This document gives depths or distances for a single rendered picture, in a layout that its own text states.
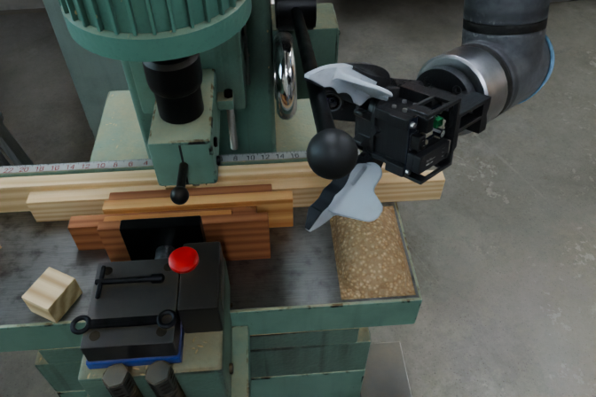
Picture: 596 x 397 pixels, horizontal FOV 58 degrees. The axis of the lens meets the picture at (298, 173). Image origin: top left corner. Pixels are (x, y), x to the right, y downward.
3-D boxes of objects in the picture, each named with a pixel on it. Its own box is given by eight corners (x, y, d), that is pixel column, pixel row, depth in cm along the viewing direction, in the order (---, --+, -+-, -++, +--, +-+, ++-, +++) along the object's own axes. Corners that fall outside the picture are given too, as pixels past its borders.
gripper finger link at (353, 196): (343, 251, 47) (400, 167, 49) (296, 222, 51) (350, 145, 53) (356, 263, 50) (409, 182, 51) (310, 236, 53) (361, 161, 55)
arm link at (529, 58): (490, 12, 68) (483, 88, 73) (435, 34, 61) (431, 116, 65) (567, 19, 62) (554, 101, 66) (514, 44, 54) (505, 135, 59)
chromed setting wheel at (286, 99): (277, 138, 75) (274, 65, 66) (273, 85, 84) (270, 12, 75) (299, 137, 75) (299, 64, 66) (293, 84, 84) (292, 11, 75)
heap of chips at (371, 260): (341, 299, 64) (343, 283, 61) (328, 210, 74) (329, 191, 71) (415, 295, 65) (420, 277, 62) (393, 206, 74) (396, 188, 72)
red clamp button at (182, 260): (168, 276, 53) (166, 270, 52) (170, 251, 55) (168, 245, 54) (199, 274, 53) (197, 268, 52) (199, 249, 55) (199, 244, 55)
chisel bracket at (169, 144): (160, 196, 64) (145, 144, 58) (170, 120, 74) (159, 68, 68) (223, 192, 65) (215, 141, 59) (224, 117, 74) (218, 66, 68)
